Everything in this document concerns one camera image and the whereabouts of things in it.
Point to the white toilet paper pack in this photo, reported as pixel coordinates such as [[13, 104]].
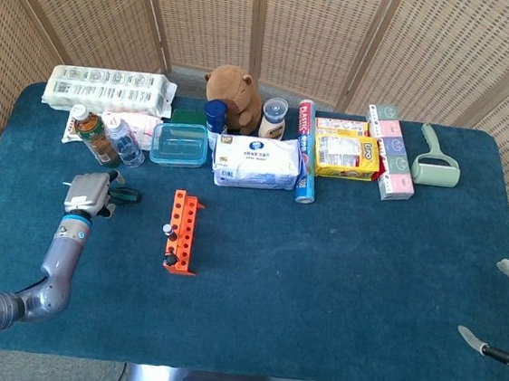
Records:
[[105, 90]]

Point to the yellow Lipo snack bag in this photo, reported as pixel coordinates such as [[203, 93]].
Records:
[[346, 157]]

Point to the white blue wipes pack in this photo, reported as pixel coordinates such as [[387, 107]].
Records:
[[257, 163]]

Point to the dark green box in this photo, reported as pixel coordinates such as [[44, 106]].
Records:
[[189, 117]]

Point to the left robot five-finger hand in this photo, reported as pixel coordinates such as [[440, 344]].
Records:
[[86, 191]]

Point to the pale green lint roller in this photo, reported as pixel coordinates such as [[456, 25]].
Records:
[[436, 173]]

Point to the green label tea bottle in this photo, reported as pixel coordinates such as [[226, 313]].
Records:
[[98, 140]]

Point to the orange screwdriver rack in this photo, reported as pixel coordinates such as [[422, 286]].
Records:
[[186, 229]]

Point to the pastel tissue box pack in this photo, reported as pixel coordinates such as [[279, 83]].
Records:
[[394, 159]]

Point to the blue carpet table cover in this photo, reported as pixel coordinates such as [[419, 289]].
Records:
[[318, 274]]

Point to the brown capybara plush toy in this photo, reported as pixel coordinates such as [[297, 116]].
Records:
[[235, 93]]

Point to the white pink snack bag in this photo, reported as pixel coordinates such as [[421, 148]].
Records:
[[145, 129]]

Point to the red yellow cookie box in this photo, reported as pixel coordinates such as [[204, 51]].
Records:
[[341, 126]]

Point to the wicker folding screen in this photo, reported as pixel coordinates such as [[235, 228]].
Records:
[[200, 12]]

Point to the clear container blue lid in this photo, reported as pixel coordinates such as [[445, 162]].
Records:
[[179, 146]]

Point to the blue white spray can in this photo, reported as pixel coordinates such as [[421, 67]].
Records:
[[216, 116]]

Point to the blue plastic wrap roll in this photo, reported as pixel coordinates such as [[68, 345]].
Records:
[[305, 177]]

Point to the cream bottle clear cap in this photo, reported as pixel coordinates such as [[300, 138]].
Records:
[[271, 126]]

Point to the clear water bottle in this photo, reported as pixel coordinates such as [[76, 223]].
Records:
[[125, 142]]

